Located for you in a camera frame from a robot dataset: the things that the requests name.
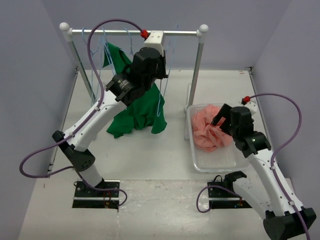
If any blue hanger of pink shirt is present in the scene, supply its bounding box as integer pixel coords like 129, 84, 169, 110
156, 36, 177, 117

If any pink t shirt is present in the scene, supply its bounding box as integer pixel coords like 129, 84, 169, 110
191, 104, 233, 153

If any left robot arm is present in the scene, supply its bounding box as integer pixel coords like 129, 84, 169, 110
52, 44, 167, 197

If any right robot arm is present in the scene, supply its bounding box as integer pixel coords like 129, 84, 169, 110
211, 103, 317, 240

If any blue hanger with green shirt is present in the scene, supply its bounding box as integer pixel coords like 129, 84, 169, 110
123, 28, 134, 56

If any green t shirt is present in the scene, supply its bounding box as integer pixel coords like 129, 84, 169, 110
103, 43, 167, 139

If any empty blue hanger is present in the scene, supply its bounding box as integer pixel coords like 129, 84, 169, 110
81, 27, 100, 106
101, 28, 119, 76

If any clear plastic basket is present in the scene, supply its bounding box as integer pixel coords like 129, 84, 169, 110
184, 104, 249, 174

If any metal clothes rack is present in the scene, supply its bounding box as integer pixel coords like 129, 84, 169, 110
59, 22, 209, 140

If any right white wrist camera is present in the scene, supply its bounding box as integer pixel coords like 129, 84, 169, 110
243, 101, 258, 116

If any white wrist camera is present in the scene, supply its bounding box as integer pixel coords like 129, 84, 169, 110
144, 30, 165, 55
243, 101, 258, 116

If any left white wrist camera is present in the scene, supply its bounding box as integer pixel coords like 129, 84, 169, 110
144, 30, 165, 55

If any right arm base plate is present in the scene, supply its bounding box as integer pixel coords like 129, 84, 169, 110
207, 187, 252, 209

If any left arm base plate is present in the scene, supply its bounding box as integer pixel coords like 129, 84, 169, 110
72, 180, 120, 210

